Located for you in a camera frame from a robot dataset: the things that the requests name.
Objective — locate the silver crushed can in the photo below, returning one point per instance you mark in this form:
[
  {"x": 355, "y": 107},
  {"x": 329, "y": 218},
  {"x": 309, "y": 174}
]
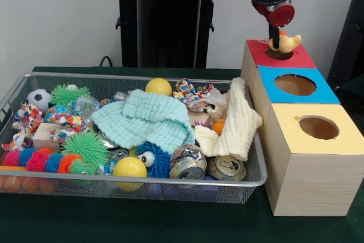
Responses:
[{"x": 226, "y": 169}]

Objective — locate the cream knit cloth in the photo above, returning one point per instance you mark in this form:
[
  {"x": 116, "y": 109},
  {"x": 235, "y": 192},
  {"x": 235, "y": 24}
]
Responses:
[{"x": 236, "y": 129}]

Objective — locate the light blue knit cloth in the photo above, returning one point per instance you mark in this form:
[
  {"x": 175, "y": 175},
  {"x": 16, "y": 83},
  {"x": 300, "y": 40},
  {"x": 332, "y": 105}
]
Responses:
[{"x": 153, "y": 117}]

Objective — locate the plain green spiky ball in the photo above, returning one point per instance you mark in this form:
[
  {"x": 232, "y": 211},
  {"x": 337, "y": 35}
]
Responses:
[{"x": 84, "y": 146}]

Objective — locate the black upright panel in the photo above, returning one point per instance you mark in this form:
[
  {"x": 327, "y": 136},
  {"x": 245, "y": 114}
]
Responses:
[{"x": 352, "y": 41}]

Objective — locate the blue white crushed can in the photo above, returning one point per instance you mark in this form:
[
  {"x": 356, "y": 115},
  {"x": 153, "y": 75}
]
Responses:
[{"x": 187, "y": 166}]

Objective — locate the clear mesh bin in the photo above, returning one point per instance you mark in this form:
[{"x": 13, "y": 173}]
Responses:
[{"x": 244, "y": 186}]

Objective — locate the rainbow spiky caterpillar toy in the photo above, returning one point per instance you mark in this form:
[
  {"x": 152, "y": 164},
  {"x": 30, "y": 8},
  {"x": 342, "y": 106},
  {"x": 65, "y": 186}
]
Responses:
[{"x": 38, "y": 162}]

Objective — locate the dark green table cloth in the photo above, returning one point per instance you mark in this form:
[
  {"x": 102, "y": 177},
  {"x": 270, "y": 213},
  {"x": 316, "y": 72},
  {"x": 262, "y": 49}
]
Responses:
[{"x": 142, "y": 223}]

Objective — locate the orange toy basketball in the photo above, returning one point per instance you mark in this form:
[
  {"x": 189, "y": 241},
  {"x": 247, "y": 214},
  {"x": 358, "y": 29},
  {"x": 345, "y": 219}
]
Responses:
[{"x": 219, "y": 127}]

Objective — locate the yellow sponge duck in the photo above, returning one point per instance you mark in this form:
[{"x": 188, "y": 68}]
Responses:
[{"x": 290, "y": 43}]

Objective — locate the green covered side table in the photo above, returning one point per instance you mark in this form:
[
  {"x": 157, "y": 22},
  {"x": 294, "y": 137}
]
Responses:
[{"x": 355, "y": 82}]

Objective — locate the yellow ball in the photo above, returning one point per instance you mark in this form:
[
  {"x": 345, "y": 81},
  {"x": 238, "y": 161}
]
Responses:
[
  {"x": 129, "y": 169},
  {"x": 158, "y": 86}
]

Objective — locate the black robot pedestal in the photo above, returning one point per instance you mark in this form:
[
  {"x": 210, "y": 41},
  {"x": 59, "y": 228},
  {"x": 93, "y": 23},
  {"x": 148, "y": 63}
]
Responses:
[{"x": 170, "y": 26}]

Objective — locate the small soccer ball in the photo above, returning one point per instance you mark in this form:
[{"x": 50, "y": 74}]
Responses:
[{"x": 39, "y": 98}]

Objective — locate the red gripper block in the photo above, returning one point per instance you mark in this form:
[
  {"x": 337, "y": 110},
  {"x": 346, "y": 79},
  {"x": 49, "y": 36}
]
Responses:
[{"x": 280, "y": 15}]

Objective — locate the wooden box with three holes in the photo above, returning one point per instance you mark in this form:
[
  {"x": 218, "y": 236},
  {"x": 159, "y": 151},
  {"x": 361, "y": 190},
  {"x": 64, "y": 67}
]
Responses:
[{"x": 312, "y": 183}]

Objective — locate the blue spiky eyed toy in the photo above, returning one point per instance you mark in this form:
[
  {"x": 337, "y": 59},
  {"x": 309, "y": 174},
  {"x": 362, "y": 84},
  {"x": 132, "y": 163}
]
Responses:
[{"x": 156, "y": 160}]

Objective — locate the green spiky eyed ball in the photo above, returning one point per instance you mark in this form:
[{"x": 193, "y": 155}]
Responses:
[{"x": 68, "y": 93}]

